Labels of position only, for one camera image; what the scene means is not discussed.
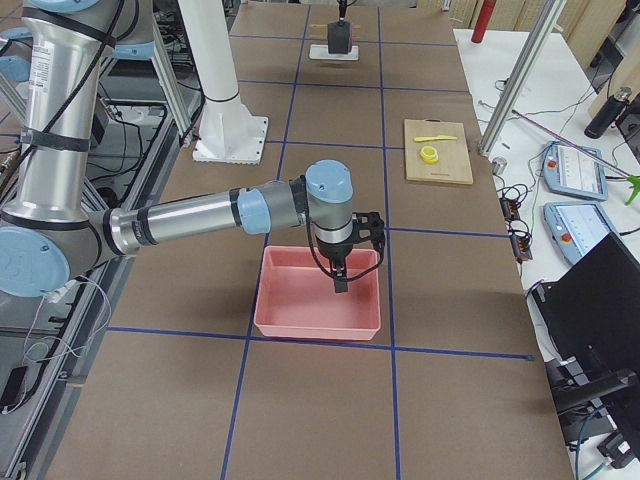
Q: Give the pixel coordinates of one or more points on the grey microfibre cloth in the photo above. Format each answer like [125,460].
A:
[339,37]

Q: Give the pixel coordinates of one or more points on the near teach pendant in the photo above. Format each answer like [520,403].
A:
[576,227]

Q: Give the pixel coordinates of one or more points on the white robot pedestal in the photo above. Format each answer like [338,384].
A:
[228,132]

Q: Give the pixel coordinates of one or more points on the pink plastic bin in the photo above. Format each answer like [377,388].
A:
[296,300]

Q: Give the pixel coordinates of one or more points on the yellow plastic knife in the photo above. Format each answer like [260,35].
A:
[435,138]

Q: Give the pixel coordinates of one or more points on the red bottle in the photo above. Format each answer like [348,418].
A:
[485,13]

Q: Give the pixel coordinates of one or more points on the black bottle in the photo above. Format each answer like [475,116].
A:
[608,113]

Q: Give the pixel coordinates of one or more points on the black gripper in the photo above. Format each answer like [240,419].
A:
[334,251]

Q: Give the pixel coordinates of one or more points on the grabber reacher tool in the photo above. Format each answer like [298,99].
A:
[633,180]

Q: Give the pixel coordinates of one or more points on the wooden cutting board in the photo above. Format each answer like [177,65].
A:
[454,165]

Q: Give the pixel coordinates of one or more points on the wooden stick outer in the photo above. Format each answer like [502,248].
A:
[318,26]

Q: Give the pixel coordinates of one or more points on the small metal cylinder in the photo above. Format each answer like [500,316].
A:
[498,165]

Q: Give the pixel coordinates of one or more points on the black monitor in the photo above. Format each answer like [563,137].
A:
[592,316]

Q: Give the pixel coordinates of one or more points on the far teach pendant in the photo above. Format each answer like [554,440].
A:
[568,171]

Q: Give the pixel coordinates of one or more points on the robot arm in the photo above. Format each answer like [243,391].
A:
[48,239]
[342,9]

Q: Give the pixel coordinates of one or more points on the aluminium frame post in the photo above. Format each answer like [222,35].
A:
[525,62]

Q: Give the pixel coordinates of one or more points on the white rectangular tray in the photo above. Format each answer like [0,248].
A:
[321,53]

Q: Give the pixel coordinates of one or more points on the teach pendant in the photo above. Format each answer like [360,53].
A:
[576,227]
[568,171]

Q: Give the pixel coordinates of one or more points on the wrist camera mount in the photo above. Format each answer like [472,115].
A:
[369,227]

